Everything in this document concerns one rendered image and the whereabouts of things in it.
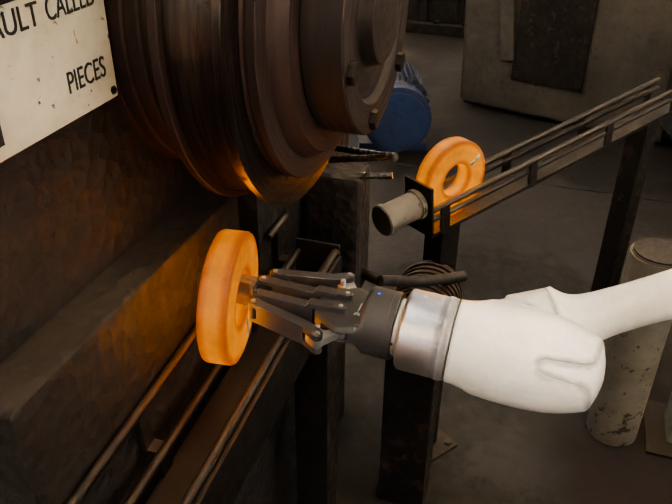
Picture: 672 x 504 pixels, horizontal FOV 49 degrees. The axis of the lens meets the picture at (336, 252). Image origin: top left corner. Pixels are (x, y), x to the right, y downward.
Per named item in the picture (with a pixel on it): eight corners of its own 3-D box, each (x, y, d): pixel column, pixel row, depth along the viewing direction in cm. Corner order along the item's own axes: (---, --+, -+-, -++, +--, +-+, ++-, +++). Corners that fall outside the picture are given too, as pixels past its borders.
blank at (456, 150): (432, 225, 146) (443, 232, 144) (402, 178, 135) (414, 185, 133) (483, 170, 148) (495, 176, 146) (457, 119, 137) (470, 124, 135)
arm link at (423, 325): (453, 346, 84) (402, 334, 85) (465, 282, 79) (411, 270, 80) (437, 399, 77) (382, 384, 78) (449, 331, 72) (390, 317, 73)
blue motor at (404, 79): (359, 164, 313) (361, 86, 295) (353, 115, 361) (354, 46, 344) (431, 164, 314) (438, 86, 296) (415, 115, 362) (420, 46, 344)
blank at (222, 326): (186, 307, 74) (218, 311, 74) (224, 200, 84) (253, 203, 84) (206, 387, 86) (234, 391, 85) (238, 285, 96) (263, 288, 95)
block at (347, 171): (299, 291, 133) (296, 171, 120) (314, 269, 139) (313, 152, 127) (356, 303, 130) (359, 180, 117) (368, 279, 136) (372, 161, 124)
